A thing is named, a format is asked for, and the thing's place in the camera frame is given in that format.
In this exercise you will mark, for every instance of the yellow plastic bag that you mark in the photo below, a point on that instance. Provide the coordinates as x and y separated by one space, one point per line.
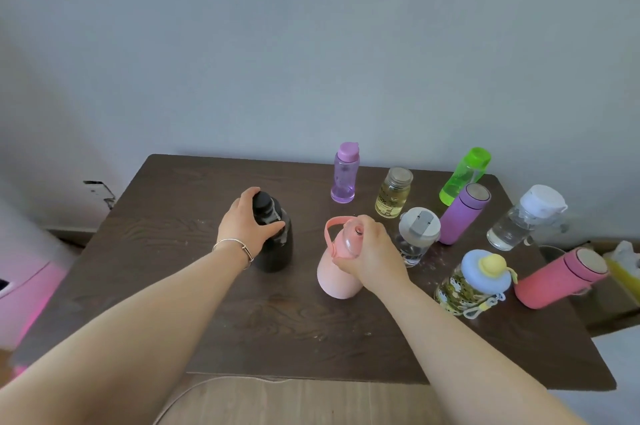
627 267

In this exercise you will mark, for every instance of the person's right hand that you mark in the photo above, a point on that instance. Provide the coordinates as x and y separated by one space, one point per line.
380 260

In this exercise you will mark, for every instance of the patterned bottle with blue lid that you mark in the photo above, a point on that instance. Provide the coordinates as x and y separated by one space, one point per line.
475 282

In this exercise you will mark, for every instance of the black water bottle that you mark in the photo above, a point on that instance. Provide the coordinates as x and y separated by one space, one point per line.
276 255

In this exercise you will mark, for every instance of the purple translucent water bottle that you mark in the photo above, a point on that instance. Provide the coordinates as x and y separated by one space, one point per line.
344 180

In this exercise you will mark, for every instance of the person's left forearm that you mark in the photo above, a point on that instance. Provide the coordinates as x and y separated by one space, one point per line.
125 339

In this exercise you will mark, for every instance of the pink thermos bottle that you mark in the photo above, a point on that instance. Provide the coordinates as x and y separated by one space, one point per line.
557 280

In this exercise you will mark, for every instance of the green translucent water bottle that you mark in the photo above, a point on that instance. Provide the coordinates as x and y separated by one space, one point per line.
462 177

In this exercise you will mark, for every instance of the glass jar with yellow liquid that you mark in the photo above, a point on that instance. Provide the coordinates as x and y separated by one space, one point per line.
392 197

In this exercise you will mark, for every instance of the purple thermos bottle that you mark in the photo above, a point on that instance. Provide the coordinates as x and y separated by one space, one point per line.
462 217

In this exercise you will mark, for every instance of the clear cup with grey lid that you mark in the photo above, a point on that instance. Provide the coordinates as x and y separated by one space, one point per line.
417 235

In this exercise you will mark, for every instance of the person's left thumb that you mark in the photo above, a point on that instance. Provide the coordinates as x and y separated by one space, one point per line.
272 229

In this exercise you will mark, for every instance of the person's left hand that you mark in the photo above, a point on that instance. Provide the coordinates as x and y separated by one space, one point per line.
240 227

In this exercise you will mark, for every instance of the clear bottle with white lid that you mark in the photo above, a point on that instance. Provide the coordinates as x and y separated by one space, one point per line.
520 222

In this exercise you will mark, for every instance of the brown cardboard box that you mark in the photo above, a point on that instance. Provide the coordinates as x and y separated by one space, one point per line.
607 304

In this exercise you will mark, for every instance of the person's right forearm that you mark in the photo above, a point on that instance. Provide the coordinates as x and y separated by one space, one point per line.
465 359

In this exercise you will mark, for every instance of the person's right thumb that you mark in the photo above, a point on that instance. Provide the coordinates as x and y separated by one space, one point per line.
346 265

